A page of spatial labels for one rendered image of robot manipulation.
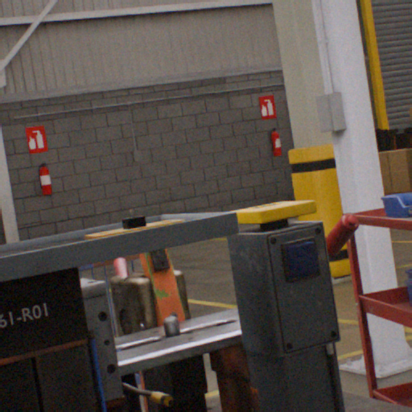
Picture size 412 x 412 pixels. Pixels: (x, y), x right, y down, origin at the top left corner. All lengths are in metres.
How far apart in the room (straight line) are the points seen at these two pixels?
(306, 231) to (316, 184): 7.24
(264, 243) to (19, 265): 0.24
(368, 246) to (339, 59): 0.92
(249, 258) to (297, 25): 7.36
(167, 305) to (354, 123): 3.71
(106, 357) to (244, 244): 0.18
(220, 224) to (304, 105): 7.41
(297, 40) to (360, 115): 3.23
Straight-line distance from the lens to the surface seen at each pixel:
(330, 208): 8.18
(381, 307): 3.64
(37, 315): 0.80
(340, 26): 5.07
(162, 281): 1.40
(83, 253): 0.78
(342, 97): 5.04
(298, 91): 8.29
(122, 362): 1.15
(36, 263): 0.77
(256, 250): 0.91
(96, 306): 1.00
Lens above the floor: 1.22
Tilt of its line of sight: 3 degrees down
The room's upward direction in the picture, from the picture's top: 9 degrees counter-clockwise
